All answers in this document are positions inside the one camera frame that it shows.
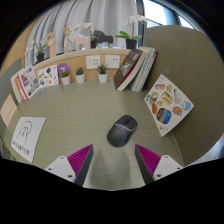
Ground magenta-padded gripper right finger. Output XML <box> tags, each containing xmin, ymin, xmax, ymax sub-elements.
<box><xmin>134</xmin><ymin>143</ymin><xmax>184</xmax><ymax>185</ymax></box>

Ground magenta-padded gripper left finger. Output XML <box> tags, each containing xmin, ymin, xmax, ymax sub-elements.
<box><xmin>43</xmin><ymin>143</ymin><xmax>95</xmax><ymax>187</ymax></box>

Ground dark grey computer mouse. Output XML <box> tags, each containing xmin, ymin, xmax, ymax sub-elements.
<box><xmin>106</xmin><ymin>114</ymin><xmax>139</xmax><ymax>148</ymax></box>

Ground white printed mouse pad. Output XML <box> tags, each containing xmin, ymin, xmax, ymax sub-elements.
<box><xmin>10</xmin><ymin>116</ymin><xmax>47</xmax><ymax>164</ymax></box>

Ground colourful sticker sheet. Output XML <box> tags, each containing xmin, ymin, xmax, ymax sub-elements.
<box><xmin>143</xmin><ymin>73</ymin><xmax>195</xmax><ymax>138</ymax></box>

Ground small plant in white pot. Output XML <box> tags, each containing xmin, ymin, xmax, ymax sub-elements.
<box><xmin>75</xmin><ymin>67</ymin><xmax>86</xmax><ymax>84</ymax></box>
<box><xmin>96</xmin><ymin>63</ymin><xmax>109</xmax><ymax>84</ymax></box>
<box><xmin>60</xmin><ymin>70</ymin><xmax>72</xmax><ymax>86</ymax></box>

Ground beige card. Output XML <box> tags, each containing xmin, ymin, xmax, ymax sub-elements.
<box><xmin>0</xmin><ymin>93</ymin><xmax>18</xmax><ymax>128</ymax></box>

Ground white illustrated card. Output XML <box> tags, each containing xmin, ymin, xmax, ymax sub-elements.
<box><xmin>36</xmin><ymin>64</ymin><xmax>60</xmax><ymax>89</ymax></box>

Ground white leaning books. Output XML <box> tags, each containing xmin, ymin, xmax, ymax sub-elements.
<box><xmin>129</xmin><ymin>46</ymin><xmax>158</xmax><ymax>93</ymax></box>

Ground red-edged picture magazine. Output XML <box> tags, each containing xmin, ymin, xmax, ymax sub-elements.
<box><xmin>17</xmin><ymin>64</ymin><xmax>41</xmax><ymax>101</ymax></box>

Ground thick white book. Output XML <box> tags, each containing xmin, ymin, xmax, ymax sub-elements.
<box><xmin>10</xmin><ymin>73</ymin><xmax>24</xmax><ymax>103</ymax></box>

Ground grey-green desk partition panel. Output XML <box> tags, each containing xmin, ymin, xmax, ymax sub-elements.
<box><xmin>143</xmin><ymin>24</ymin><xmax>224</xmax><ymax>166</ymax></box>
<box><xmin>0</xmin><ymin>58</ymin><xmax>24</xmax><ymax>101</ymax></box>

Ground light wooden back shelf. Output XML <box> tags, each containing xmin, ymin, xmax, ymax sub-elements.
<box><xmin>24</xmin><ymin>47</ymin><xmax>133</xmax><ymax>84</ymax></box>

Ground white orchid in black pot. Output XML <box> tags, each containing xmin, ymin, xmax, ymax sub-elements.
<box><xmin>115</xmin><ymin>14</ymin><xmax>148</xmax><ymax>50</ymax></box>
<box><xmin>73</xmin><ymin>22</ymin><xmax>99</xmax><ymax>50</ymax></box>
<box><xmin>24</xmin><ymin>39</ymin><xmax>48</xmax><ymax>63</ymax></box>

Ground wooden hand model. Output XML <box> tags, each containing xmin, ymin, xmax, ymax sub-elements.
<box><xmin>45</xmin><ymin>31</ymin><xmax>58</xmax><ymax>58</ymax></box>

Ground pink horse figurine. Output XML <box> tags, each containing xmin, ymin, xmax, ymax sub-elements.
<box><xmin>73</xmin><ymin>33</ymin><xmax>92</xmax><ymax>52</ymax></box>

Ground black horse figurine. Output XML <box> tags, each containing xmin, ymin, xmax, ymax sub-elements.
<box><xmin>93</xmin><ymin>29</ymin><xmax>114</xmax><ymax>47</ymax></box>

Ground light grey curtain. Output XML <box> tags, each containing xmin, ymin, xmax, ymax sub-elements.
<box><xmin>24</xmin><ymin>0</ymin><xmax>138</xmax><ymax>68</ymax></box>

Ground dark-framed window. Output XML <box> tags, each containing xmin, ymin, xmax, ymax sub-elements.
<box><xmin>142</xmin><ymin>0</ymin><xmax>201</xmax><ymax>31</ymax></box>

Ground white wall socket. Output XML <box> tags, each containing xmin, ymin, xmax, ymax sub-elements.
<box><xmin>85</xmin><ymin>54</ymin><xmax>102</xmax><ymax>70</ymax></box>
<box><xmin>105</xmin><ymin>54</ymin><xmax>121</xmax><ymax>69</ymax></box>

